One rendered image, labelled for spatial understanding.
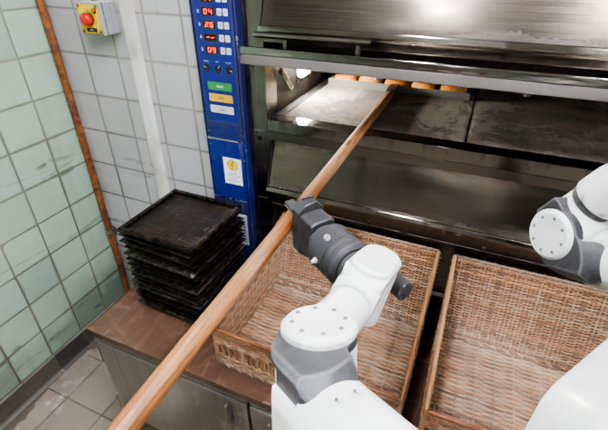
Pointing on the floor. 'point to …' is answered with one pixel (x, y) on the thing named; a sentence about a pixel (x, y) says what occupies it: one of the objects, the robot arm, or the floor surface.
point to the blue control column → (226, 122)
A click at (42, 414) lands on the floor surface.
